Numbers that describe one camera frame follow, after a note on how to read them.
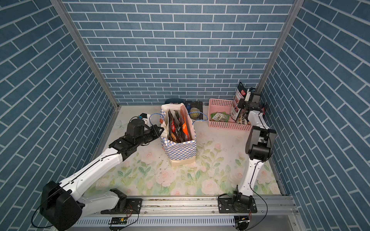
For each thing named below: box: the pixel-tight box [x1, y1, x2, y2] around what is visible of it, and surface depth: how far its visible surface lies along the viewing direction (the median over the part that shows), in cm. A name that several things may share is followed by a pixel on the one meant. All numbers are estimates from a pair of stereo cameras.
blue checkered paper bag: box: [159, 102, 197, 167], surface depth 80 cm
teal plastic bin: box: [164, 98, 185, 104], surface depth 122 cm
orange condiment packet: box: [180, 110, 191, 142], surface depth 80 cm
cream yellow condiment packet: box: [230, 81, 248, 123], surface depth 106 cm
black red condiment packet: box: [167, 109, 177, 143], surface depth 82 cm
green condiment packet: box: [210, 111, 231, 123], surface depth 114 cm
